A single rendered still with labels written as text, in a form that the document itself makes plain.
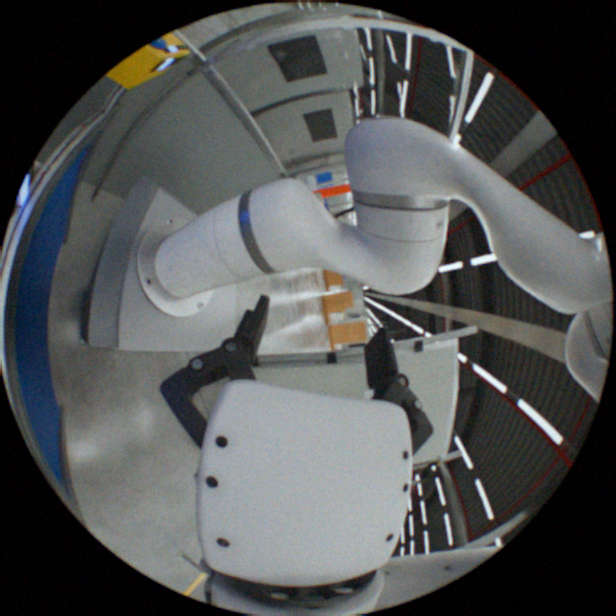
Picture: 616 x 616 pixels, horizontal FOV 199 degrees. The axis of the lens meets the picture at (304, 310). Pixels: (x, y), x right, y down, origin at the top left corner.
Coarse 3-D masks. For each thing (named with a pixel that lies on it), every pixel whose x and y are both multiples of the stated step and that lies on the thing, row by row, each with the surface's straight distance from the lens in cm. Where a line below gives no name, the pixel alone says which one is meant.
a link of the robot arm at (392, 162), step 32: (352, 128) 21; (384, 128) 18; (416, 128) 18; (352, 160) 19; (384, 160) 17; (416, 160) 17; (448, 160) 17; (352, 192) 21; (384, 192) 18; (416, 192) 18; (448, 192) 19; (480, 192) 18; (512, 192) 21; (512, 224) 19; (544, 224) 22; (512, 256) 21; (544, 256) 22; (576, 256) 25; (544, 288) 24; (576, 288) 25; (608, 288) 29; (608, 320) 36; (608, 352) 38
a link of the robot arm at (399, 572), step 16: (400, 560) 22; (416, 560) 22; (432, 560) 21; (448, 560) 21; (464, 560) 21; (480, 560) 20; (384, 576) 22; (400, 576) 22; (416, 576) 22; (432, 576) 22; (448, 576) 21; (384, 592) 23; (400, 592) 23; (416, 592) 23
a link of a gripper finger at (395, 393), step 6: (396, 378) 12; (402, 378) 13; (390, 384) 12; (396, 384) 12; (402, 384) 12; (408, 384) 13; (390, 390) 11; (396, 390) 12; (402, 390) 12; (372, 396) 14; (378, 396) 14; (384, 396) 11; (390, 396) 11; (396, 396) 12; (402, 396) 12; (390, 402) 11; (396, 402) 11
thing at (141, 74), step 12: (168, 36) 60; (144, 48) 48; (156, 48) 48; (132, 60) 49; (144, 60) 48; (156, 60) 47; (120, 72) 50; (132, 72) 49; (144, 72) 48; (156, 72) 56; (120, 84) 51; (132, 84) 49
